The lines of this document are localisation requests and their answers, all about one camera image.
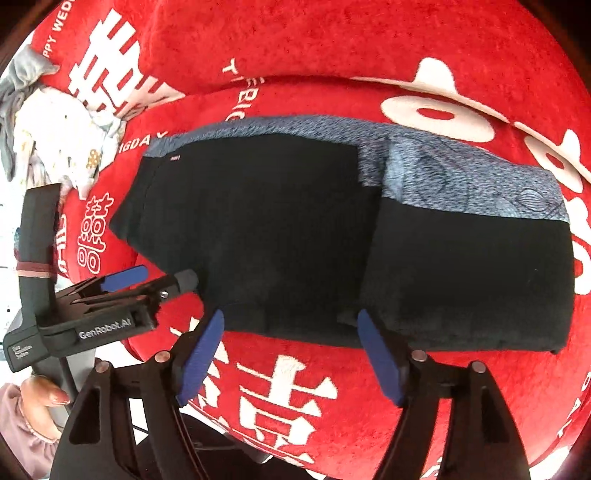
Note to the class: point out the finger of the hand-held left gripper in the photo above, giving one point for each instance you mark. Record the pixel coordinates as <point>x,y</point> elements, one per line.
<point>184,279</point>
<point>124,278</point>

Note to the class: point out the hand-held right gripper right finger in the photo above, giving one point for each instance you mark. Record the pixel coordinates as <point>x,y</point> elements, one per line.
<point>381,360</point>

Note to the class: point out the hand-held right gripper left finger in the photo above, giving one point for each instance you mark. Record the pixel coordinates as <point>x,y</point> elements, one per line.
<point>201,360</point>

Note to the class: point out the black pants with blue trim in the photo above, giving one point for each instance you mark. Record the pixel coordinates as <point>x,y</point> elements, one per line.
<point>277,230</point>

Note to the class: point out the person's left hand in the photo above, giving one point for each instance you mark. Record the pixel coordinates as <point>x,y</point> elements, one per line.
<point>46,392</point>

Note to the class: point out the white printed cloth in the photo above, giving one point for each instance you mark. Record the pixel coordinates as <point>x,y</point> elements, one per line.
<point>69,134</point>

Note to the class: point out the grey cloth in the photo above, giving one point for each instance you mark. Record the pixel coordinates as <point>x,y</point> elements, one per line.
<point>18,92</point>

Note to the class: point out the red printed blanket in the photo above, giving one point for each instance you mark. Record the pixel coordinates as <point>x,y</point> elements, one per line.
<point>323,46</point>

